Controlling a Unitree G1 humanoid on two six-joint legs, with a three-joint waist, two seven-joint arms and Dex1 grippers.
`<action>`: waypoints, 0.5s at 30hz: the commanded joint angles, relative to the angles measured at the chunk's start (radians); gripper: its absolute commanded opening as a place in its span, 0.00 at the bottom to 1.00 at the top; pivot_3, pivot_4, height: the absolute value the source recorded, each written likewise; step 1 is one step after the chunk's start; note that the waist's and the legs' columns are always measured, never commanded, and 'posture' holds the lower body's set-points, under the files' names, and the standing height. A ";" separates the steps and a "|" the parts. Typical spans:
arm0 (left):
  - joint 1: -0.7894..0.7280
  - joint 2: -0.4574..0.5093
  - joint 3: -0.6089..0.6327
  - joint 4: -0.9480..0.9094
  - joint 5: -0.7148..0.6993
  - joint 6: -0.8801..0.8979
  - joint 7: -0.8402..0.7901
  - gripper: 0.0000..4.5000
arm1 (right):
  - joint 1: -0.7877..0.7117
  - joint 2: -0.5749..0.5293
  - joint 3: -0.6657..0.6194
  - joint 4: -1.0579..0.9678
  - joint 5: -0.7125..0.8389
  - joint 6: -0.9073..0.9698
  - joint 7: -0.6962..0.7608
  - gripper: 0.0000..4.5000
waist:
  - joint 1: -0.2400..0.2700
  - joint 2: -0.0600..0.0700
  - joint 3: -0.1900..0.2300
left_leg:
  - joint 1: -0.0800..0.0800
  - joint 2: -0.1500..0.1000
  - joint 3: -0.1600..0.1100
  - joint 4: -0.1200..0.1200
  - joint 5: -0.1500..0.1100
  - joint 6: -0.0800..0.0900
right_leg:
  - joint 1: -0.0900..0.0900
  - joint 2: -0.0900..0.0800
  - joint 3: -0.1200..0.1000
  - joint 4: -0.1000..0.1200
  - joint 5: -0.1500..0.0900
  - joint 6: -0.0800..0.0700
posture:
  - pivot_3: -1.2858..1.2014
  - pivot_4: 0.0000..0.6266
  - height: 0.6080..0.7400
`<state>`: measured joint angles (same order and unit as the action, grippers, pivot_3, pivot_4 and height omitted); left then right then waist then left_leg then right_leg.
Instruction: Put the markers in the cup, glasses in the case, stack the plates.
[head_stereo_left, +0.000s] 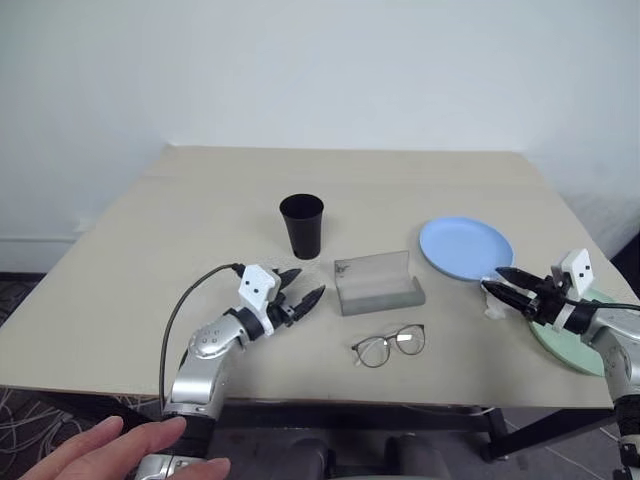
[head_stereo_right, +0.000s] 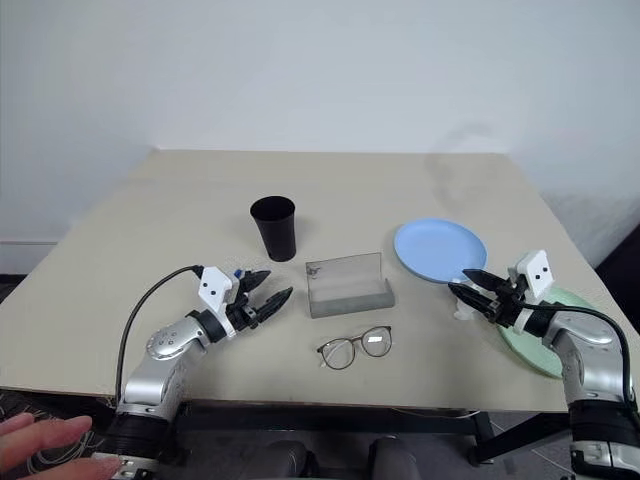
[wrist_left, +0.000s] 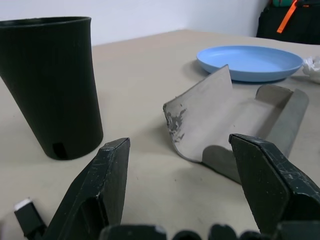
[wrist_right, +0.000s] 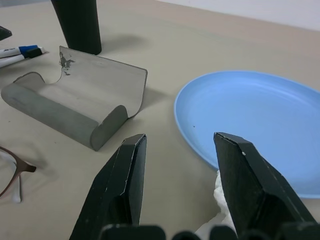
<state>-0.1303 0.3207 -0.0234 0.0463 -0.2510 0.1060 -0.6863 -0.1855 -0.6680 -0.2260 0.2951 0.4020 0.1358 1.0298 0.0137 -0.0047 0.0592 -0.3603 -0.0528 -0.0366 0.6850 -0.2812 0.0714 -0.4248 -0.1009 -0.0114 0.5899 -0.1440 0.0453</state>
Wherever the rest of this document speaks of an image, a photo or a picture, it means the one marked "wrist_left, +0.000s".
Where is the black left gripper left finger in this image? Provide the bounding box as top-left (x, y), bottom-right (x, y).
top-left (43, 137), bottom-right (131, 240)

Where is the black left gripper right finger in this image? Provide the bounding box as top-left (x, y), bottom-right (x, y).
top-left (228, 133), bottom-right (320, 236)

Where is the grey curved cardboard piece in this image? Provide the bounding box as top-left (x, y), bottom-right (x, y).
top-left (162, 64), bottom-right (310, 185)

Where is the black usb plug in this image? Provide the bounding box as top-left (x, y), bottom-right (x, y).
top-left (13, 197), bottom-right (48, 240)

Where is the black plastic cup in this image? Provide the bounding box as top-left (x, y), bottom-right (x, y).
top-left (0, 16), bottom-right (104, 161)

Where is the crumpled white paper ball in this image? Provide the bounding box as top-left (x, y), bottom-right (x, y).
top-left (301, 56), bottom-right (320, 84)

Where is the blue plastic plate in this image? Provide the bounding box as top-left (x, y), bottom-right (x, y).
top-left (196, 45), bottom-right (304, 83)

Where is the black bag with orange strap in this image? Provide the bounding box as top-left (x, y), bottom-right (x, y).
top-left (256, 0), bottom-right (320, 46)

